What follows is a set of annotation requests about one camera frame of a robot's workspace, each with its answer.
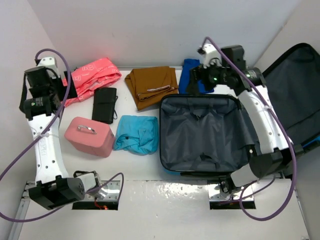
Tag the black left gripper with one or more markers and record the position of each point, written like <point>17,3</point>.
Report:
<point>57,81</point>

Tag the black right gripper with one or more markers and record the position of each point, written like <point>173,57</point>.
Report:
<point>192,87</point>

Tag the coral pink patterned cloth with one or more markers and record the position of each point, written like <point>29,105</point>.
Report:
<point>94,75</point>

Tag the royal blue cloth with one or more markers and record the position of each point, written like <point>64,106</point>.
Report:
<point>186,77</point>

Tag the black pouch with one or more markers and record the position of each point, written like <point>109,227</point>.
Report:
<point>104,101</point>

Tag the brown cloth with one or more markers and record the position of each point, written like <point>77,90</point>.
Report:
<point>149,85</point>

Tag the blue suitcase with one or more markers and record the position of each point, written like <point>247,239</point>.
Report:
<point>212,134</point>

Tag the pink box with metal handle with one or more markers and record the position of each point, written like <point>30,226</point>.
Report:
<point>90,136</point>

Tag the light blue cloth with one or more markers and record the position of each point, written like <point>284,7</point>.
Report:
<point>137,134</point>

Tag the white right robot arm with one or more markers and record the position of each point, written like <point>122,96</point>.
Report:
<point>250,87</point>

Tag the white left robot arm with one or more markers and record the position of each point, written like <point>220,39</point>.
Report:
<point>40,102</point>

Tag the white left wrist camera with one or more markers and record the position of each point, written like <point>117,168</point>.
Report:
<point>48,62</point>

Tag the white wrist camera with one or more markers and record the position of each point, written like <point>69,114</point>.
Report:
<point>48,62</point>
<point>210,55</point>

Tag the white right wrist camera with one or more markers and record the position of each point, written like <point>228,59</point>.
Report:
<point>210,55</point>

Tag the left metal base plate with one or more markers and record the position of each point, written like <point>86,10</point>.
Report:
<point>110,192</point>

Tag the metal base plate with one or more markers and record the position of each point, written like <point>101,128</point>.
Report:
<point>110,192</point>
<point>215,193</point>

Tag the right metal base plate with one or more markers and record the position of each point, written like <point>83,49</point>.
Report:
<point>215,193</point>

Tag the aluminium table frame rail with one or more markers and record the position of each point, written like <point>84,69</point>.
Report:
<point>21,213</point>

